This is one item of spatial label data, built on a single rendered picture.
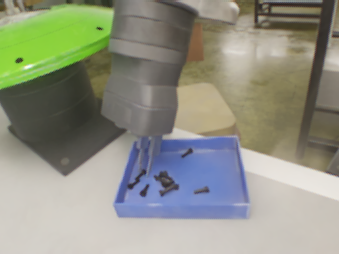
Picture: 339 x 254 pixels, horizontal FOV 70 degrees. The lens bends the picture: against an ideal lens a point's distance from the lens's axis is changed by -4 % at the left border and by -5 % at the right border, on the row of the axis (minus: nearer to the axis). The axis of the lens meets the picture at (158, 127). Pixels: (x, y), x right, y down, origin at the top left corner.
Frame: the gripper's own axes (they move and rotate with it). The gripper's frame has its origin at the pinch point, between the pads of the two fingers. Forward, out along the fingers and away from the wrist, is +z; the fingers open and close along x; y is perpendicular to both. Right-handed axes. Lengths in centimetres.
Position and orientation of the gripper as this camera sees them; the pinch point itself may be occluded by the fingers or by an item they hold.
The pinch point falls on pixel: (143, 173)
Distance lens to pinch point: 30.2
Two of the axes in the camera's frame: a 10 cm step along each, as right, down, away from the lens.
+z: -1.9, 9.4, 2.9
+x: 6.7, 3.4, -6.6
